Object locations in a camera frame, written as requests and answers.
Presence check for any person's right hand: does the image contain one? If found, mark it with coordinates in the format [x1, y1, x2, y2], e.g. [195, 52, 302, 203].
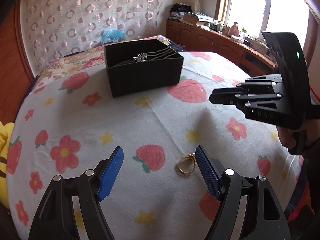
[276, 126, 303, 155]

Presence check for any floral bed quilt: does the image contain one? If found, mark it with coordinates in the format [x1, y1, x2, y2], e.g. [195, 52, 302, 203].
[28, 35, 181, 95]

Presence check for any black open jewelry box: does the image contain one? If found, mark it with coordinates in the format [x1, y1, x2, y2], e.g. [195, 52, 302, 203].
[104, 39, 184, 98]

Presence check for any stack of books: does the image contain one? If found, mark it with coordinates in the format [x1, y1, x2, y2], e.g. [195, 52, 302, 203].
[182, 12, 213, 26]

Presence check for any strawberry print cloth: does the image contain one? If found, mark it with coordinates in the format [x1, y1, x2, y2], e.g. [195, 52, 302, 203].
[7, 52, 302, 239]

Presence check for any pink bottle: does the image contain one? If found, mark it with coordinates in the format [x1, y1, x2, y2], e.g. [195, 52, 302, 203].
[228, 22, 240, 37]

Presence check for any silver hair comb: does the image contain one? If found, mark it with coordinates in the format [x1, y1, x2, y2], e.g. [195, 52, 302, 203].
[109, 45, 178, 68]

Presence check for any pink circle curtain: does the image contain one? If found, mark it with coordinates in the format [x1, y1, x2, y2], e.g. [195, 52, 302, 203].
[21, 0, 163, 73]

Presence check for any yellow plush toy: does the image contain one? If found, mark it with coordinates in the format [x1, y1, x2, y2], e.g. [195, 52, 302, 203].
[0, 122, 14, 210]

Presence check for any window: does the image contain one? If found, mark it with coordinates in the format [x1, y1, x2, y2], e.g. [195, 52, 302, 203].
[214, 0, 319, 63]

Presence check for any wooden side cabinet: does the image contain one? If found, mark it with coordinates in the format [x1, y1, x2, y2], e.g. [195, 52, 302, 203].
[165, 20, 277, 76]

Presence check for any blue plush item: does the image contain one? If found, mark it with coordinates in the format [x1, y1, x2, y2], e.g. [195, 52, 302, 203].
[100, 29, 125, 44]

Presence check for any wooden wardrobe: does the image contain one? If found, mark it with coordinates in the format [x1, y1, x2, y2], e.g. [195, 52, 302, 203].
[1, 0, 34, 124]

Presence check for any gold ring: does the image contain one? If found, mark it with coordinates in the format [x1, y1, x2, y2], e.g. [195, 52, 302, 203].
[177, 152, 197, 174]

